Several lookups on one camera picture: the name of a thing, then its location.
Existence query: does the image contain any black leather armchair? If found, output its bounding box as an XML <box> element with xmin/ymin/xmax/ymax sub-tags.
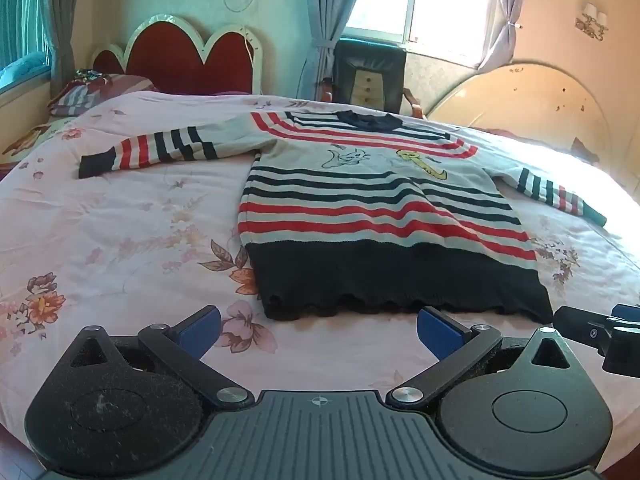
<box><xmin>320</xmin><ymin>40</ymin><xmax>425</xmax><ymax>120</ymax></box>

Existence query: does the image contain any side window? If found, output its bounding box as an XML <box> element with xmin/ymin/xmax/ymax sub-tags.
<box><xmin>0</xmin><ymin>0</ymin><xmax>52</xmax><ymax>92</ymax></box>

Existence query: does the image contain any bright window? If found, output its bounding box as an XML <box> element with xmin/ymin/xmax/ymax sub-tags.
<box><xmin>344</xmin><ymin>0</ymin><xmax>502</xmax><ymax>47</ymax></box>

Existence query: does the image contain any cartoon print cushion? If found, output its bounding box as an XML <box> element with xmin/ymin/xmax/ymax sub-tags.
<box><xmin>0</xmin><ymin>116</ymin><xmax>77</xmax><ymax>167</ymax></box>

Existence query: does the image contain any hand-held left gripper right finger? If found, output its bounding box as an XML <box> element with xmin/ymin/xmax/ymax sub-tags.
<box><xmin>386</xmin><ymin>306</ymin><xmax>577</xmax><ymax>409</ymax></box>

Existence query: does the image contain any dark patterned cloth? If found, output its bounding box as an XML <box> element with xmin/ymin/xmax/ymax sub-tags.
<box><xmin>74</xmin><ymin>67</ymin><xmax>113</xmax><ymax>84</ymax></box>

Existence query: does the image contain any wall lamp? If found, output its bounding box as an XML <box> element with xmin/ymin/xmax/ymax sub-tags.
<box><xmin>574</xmin><ymin>2</ymin><xmax>611</xmax><ymax>42</ymax></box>

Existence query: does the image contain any grey-blue curtain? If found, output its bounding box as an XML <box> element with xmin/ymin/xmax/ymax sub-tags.
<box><xmin>304</xmin><ymin>0</ymin><xmax>372</xmax><ymax>100</ymax></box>
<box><xmin>476</xmin><ymin>0</ymin><xmax>527</xmax><ymax>72</ymax></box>
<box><xmin>37</xmin><ymin>0</ymin><xmax>83</xmax><ymax>102</ymax></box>

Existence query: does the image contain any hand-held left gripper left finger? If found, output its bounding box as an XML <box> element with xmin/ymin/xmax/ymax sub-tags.
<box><xmin>65</xmin><ymin>304</ymin><xmax>254</xmax><ymax>409</ymax></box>

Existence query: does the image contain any red scalloped headboard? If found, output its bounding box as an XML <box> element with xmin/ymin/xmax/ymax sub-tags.
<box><xmin>90</xmin><ymin>14</ymin><xmax>265</xmax><ymax>96</ymax></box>

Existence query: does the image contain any floral bed sheet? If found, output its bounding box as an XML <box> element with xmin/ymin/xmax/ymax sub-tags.
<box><xmin>0</xmin><ymin>91</ymin><xmax>640</xmax><ymax>480</ymax></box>

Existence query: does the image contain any striped knit sweater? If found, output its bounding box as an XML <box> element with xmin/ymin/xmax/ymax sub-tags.
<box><xmin>78</xmin><ymin>109</ymin><xmax>608</xmax><ymax>324</ymax></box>

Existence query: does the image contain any striped pillow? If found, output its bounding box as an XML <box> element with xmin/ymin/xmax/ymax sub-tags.
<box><xmin>47</xmin><ymin>72</ymin><xmax>157</xmax><ymax>119</ymax></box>

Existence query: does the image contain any cream arched headboard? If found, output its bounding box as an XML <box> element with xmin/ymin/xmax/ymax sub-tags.
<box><xmin>427</xmin><ymin>62</ymin><xmax>613</xmax><ymax>168</ymax></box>

